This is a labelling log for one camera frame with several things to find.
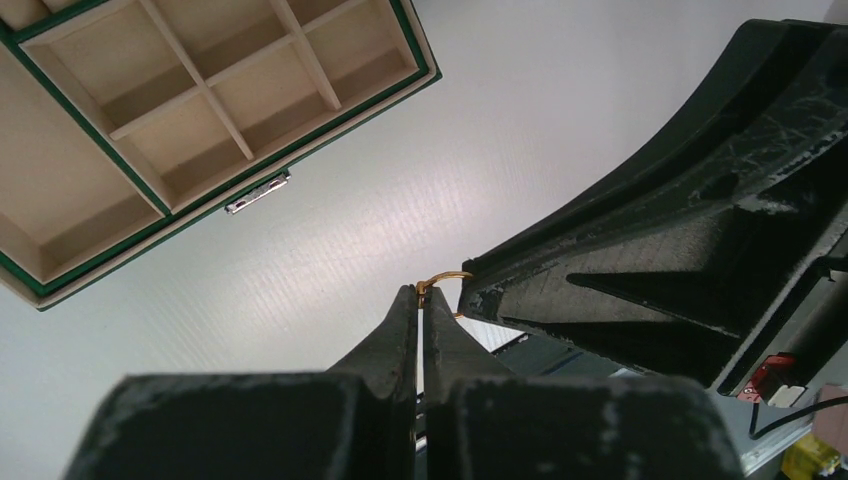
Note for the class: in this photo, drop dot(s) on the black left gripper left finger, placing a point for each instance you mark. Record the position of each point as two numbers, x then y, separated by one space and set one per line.
355 420

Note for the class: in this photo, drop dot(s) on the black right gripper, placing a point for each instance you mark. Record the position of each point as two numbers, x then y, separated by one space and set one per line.
717 251

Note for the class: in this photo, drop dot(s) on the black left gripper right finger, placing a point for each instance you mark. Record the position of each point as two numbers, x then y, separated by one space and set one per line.
483 421

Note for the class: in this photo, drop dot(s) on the green jewelry box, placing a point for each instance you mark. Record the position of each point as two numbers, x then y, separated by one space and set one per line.
70 215

